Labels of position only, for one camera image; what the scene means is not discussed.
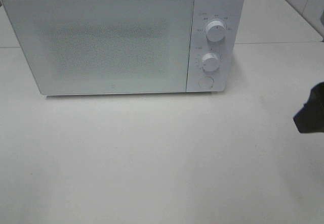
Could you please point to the round door release button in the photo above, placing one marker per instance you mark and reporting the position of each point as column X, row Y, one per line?
column 206, row 82

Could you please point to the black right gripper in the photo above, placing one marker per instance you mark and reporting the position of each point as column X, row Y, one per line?
column 310, row 118

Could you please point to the white microwave door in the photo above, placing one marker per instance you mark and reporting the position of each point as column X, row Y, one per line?
column 87, row 47

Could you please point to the white microwave oven body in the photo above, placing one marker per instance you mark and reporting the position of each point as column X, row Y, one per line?
column 215, row 4

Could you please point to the white dial knob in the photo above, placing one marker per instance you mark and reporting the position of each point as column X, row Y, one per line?
column 215, row 30
column 210, row 62

